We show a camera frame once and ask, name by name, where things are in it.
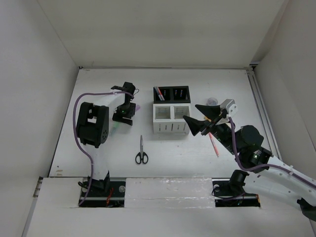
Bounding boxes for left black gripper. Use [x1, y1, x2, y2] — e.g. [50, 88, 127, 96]
[113, 103, 135, 124]

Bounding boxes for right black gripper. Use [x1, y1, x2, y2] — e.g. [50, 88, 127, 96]
[182, 104, 240, 155]

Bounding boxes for green highlighter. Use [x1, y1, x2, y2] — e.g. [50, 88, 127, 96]
[109, 122, 119, 136]

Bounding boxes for blue pen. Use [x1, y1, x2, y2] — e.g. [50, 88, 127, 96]
[154, 86, 161, 101]

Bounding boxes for orange pen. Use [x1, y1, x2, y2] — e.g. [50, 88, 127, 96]
[156, 87, 165, 101]

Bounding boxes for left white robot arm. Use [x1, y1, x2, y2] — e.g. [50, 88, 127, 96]
[72, 82, 136, 197]

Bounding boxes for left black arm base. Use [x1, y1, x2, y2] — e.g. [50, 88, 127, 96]
[79, 179, 126, 208]

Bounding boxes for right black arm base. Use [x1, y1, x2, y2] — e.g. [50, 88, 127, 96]
[211, 170, 261, 207]

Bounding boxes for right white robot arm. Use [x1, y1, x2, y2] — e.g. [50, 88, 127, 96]
[183, 99, 316, 221]

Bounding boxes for clear jar of clips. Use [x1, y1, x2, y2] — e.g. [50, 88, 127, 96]
[206, 97, 218, 106]

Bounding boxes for pink red pen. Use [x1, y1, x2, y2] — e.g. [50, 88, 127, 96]
[208, 133, 219, 157]

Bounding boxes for white two-slot pen holder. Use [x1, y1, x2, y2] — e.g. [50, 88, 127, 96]
[153, 103, 191, 135]

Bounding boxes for black two-slot pen holder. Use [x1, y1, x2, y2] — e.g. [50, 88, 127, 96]
[154, 86, 191, 104]

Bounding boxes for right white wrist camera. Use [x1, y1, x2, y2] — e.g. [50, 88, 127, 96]
[218, 99, 238, 124]

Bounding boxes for black handled scissors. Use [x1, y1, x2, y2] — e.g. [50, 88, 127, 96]
[135, 135, 149, 164]

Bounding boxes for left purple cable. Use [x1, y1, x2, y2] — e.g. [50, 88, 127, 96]
[73, 90, 139, 207]

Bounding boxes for aluminium rail right side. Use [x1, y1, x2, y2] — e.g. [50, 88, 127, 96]
[246, 64, 282, 160]

